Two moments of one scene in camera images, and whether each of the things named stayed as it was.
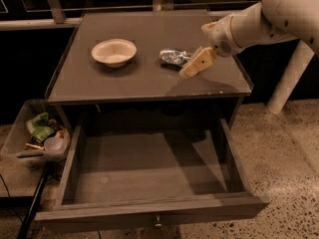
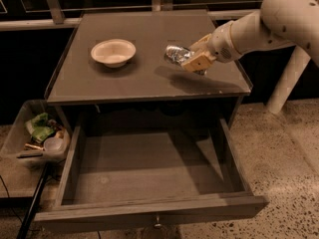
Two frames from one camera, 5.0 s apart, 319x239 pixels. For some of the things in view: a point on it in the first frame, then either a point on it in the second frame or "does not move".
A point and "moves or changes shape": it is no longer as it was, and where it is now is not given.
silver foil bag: [174, 58] moves or changes shape
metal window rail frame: [160, 1] does not move
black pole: [42, 179] does not move
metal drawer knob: [159, 224] does not move
